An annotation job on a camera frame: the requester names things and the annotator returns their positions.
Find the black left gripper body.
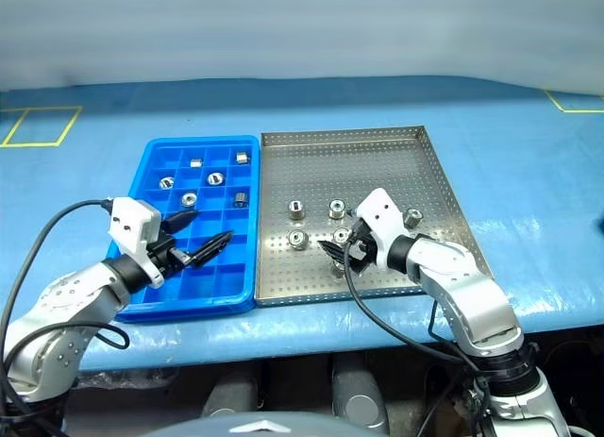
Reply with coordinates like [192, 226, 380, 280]
[143, 228, 190, 277]

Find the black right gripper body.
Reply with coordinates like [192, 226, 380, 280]
[348, 219, 378, 275]

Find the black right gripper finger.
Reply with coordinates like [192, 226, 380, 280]
[332, 253, 362, 274]
[318, 240, 353, 261]

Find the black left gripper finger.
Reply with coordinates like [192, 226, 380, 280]
[161, 210, 200, 236]
[180, 229, 236, 270]

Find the blue compartment tray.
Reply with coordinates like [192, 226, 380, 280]
[114, 134, 261, 324]

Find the perforated metal tray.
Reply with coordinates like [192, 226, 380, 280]
[254, 125, 494, 309]

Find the grey rounded cylinder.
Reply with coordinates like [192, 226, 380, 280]
[202, 375, 259, 417]
[329, 354, 391, 433]

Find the blue plastic table cover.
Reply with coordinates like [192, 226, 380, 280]
[0, 76, 604, 372]

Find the grey robot torso shell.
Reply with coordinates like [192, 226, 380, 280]
[141, 411, 374, 437]

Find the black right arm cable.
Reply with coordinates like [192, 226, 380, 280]
[343, 222, 492, 410]

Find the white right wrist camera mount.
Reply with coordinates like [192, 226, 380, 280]
[353, 187, 411, 271]

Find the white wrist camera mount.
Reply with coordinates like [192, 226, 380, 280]
[353, 187, 411, 271]
[108, 196, 165, 288]

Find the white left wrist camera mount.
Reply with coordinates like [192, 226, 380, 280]
[108, 196, 165, 288]

